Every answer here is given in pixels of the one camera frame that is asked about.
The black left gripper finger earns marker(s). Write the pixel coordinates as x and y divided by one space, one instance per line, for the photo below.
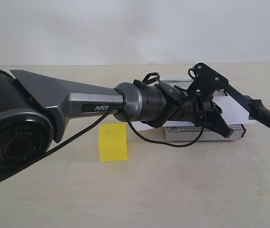
218 125

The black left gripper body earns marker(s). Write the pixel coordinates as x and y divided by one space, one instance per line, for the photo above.
195 110

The white paper strip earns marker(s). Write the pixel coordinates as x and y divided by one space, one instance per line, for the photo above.
233 113

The black cutter blade arm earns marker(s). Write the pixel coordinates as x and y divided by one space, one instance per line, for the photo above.
255 107

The yellow foam cube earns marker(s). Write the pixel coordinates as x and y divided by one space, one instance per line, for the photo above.
112 142

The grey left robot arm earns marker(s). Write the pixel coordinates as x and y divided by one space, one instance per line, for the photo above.
36 109

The grey paper cutter base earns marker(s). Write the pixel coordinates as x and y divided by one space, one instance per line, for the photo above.
189 133

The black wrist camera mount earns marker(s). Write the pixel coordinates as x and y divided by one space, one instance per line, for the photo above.
206 80

